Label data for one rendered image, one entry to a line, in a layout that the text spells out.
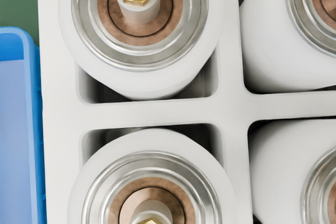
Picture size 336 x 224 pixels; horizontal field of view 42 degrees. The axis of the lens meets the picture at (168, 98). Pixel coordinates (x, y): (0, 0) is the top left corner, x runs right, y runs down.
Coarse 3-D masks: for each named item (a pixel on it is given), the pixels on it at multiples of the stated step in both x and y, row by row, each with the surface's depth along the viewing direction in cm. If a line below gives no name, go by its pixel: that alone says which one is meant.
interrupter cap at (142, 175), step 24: (120, 168) 24; (144, 168) 24; (168, 168) 24; (192, 168) 24; (96, 192) 24; (120, 192) 24; (144, 192) 24; (168, 192) 24; (192, 192) 24; (96, 216) 23; (120, 216) 24; (192, 216) 24; (216, 216) 23
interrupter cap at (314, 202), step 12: (324, 156) 24; (312, 168) 24; (324, 168) 24; (312, 180) 24; (324, 180) 24; (312, 192) 24; (324, 192) 24; (300, 204) 24; (312, 204) 24; (324, 204) 24; (300, 216) 24; (312, 216) 24; (324, 216) 24
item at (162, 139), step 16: (144, 128) 38; (160, 128) 33; (112, 144) 24; (128, 144) 24; (144, 144) 24; (160, 144) 24; (176, 144) 24; (192, 144) 25; (96, 160) 24; (112, 160) 24; (192, 160) 24; (208, 160) 24; (80, 176) 24; (96, 176) 24; (208, 176) 24; (224, 176) 24; (80, 192) 24; (224, 192) 24; (80, 208) 24; (224, 208) 24
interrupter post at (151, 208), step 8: (152, 200) 23; (136, 208) 23; (144, 208) 22; (152, 208) 21; (160, 208) 22; (168, 208) 24; (136, 216) 21; (144, 216) 21; (152, 216) 21; (160, 216) 21; (168, 216) 22
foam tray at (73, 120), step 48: (48, 0) 31; (240, 0) 43; (48, 48) 31; (240, 48) 32; (48, 96) 31; (96, 96) 40; (192, 96) 42; (240, 96) 31; (288, 96) 31; (48, 144) 31; (96, 144) 38; (240, 144) 31; (48, 192) 31; (240, 192) 31
